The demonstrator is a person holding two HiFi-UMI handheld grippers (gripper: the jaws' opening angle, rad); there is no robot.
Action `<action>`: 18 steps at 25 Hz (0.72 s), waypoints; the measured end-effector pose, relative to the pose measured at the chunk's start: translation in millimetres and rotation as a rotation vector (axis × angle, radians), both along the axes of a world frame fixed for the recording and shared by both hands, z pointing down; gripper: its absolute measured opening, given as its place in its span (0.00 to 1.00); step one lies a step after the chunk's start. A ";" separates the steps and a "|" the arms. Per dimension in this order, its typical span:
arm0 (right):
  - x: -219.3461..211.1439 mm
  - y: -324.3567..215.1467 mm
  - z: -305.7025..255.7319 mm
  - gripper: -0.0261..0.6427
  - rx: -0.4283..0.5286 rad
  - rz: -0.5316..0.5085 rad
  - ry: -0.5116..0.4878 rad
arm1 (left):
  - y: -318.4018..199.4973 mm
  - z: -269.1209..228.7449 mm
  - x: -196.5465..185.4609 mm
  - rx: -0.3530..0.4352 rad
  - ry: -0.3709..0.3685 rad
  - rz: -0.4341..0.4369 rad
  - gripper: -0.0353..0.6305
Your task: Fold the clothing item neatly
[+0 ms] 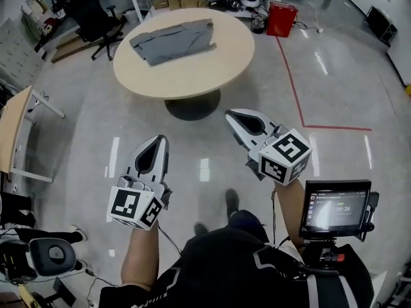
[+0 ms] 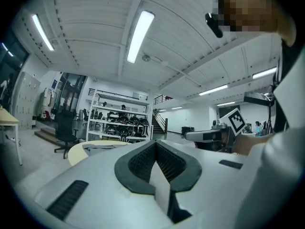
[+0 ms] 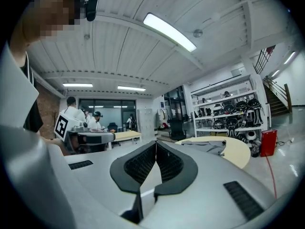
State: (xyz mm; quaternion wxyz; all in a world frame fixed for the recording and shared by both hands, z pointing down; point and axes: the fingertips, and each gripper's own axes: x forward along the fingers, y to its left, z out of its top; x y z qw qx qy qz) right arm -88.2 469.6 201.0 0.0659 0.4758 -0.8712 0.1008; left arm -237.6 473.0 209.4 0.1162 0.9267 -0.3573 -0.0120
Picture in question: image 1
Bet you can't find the black wire basket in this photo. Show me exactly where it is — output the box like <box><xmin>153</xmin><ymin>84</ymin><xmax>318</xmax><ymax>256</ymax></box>
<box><xmin>250</xmin><ymin>13</ymin><xmax>266</xmax><ymax>35</ymax></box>

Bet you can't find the person's black shirt torso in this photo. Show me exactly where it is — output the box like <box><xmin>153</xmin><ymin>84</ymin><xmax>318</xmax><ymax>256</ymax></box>
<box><xmin>99</xmin><ymin>232</ymin><xmax>375</xmax><ymax>308</ymax></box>

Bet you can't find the person's right leg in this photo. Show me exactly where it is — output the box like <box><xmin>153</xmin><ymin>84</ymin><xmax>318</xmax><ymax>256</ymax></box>
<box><xmin>229</xmin><ymin>209</ymin><xmax>270</xmax><ymax>241</ymax></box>

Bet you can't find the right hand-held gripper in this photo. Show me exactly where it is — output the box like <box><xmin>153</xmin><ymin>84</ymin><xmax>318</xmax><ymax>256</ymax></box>
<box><xmin>223</xmin><ymin>108</ymin><xmax>313</xmax><ymax>186</ymax></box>

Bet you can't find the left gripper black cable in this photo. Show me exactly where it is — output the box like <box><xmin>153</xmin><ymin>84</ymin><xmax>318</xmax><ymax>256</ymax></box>
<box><xmin>159</xmin><ymin>225</ymin><xmax>183</xmax><ymax>257</ymax></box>

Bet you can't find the person's right forearm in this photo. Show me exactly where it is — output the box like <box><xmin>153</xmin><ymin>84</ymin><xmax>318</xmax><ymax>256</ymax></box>
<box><xmin>274</xmin><ymin>178</ymin><xmax>306</xmax><ymax>249</ymax></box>

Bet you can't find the light wooden desk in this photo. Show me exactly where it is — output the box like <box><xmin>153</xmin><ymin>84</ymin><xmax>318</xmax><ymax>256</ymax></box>
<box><xmin>0</xmin><ymin>85</ymin><xmax>66</xmax><ymax>184</ymax></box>

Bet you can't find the person's right shoe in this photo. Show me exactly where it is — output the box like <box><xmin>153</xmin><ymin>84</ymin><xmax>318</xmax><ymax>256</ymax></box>
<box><xmin>225</xmin><ymin>189</ymin><xmax>240</xmax><ymax>218</ymax></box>

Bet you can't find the black monitor mount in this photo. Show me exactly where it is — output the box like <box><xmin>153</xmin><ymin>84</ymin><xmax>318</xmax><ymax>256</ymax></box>
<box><xmin>300</xmin><ymin>191</ymin><xmax>380</xmax><ymax>273</ymax></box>

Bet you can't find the dark round table pedestal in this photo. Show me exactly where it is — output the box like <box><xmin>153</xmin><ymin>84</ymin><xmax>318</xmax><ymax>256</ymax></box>
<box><xmin>165</xmin><ymin>88</ymin><xmax>222</xmax><ymax>122</ymax></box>

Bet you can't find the black office chair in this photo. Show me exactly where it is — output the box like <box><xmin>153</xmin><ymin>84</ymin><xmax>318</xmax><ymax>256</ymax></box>
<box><xmin>63</xmin><ymin>0</ymin><xmax>125</xmax><ymax>62</ymax></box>

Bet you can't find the black wire rack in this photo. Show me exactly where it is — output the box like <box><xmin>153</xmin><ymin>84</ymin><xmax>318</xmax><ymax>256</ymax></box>
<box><xmin>365</xmin><ymin>5</ymin><xmax>398</xmax><ymax>46</ymax></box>

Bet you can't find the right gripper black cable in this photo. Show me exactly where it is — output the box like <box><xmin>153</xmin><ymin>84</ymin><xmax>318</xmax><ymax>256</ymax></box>
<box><xmin>271</xmin><ymin>187</ymin><xmax>290</xmax><ymax>247</ymax></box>

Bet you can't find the person's left forearm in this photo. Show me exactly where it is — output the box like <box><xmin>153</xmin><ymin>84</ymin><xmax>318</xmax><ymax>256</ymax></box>
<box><xmin>121</xmin><ymin>225</ymin><xmax>161</xmax><ymax>292</ymax></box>

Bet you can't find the wooden step platform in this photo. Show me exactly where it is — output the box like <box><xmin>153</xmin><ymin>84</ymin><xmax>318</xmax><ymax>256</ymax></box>
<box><xmin>51</xmin><ymin>27</ymin><xmax>125</xmax><ymax>64</ymax></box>

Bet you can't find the grey robe garment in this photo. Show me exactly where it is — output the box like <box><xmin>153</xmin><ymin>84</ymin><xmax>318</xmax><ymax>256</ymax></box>
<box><xmin>128</xmin><ymin>18</ymin><xmax>218</xmax><ymax>67</ymax></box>

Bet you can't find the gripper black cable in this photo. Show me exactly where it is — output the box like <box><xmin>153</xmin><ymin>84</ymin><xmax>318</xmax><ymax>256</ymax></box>
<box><xmin>271</xmin><ymin>187</ymin><xmax>290</xmax><ymax>247</ymax></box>
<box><xmin>159</xmin><ymin>225</ymin><xmax>183</xmax><ymax>257</ymax></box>

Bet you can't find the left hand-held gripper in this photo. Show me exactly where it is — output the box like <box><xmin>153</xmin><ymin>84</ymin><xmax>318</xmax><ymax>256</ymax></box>
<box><xmin>106</xmin><ymin>134</ymin><xmax>173</xmax><ymax>231</ymax></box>

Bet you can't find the grey locker cabinet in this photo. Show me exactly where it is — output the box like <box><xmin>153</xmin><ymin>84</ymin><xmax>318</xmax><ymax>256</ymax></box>
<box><xmin>0</xmin><ymin>17</ymin><xmax>46</xmax><ymax>90</ymax></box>

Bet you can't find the printed brown cardboard box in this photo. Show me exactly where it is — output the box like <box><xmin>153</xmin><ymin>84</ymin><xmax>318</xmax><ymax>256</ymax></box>
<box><xmin>179</xmin><ymin>0</ymin><xmax>209</xmax><ymax>10</ymax></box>

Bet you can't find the red metal cabinet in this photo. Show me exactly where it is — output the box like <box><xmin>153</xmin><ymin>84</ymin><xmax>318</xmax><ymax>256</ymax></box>
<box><xmin>266</xmin><ymin>1</ymin><xmax>299</xmax><ymax>38</ymax></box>

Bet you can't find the clothes rack with garments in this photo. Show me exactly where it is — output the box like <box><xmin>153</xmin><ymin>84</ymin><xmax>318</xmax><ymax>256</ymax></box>
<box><xmin>21</xmin><ymin>0</ymin><xmax>62</xmax><ymax>45</ymax></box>

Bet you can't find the black chest monitor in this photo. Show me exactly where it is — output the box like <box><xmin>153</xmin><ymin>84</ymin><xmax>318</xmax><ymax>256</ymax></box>
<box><xmin>299</xmin><ymin>180</ymin><xmax>372</xmax><ymax>239</ymax></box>

